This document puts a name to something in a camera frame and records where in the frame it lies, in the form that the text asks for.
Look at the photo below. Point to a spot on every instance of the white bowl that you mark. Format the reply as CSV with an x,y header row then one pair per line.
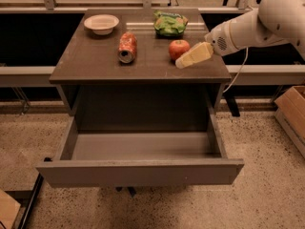
x,y
101,24

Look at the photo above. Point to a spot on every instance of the red apple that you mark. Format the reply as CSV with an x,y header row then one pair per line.
x,y
177,48

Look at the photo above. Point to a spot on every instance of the black floor rail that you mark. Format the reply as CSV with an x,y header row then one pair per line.
x,y
26,200

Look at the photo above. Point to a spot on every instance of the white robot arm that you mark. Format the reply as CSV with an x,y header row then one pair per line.
x,y
275,22

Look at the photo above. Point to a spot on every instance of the orange soda can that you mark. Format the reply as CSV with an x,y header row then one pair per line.
x,y
127,47

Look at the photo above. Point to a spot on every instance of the cardboard box bottom left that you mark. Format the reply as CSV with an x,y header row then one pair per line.
x,y
9,208

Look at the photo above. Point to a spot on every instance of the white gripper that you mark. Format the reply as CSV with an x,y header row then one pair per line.
x,y
219,41

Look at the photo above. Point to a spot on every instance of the cardboard box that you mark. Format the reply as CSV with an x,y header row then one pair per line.
x,y
9,208
290,114

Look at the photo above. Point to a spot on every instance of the open grey top drawer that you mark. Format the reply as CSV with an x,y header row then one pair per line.
x,y
140,159

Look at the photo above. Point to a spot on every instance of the green chip bag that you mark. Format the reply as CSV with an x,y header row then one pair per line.
x,y
169,24

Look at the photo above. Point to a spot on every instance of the grey drawer cabinet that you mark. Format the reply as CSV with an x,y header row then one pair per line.
x,y
150,94

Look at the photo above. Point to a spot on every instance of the cardboard box right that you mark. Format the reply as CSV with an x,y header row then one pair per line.
x,y
290,114

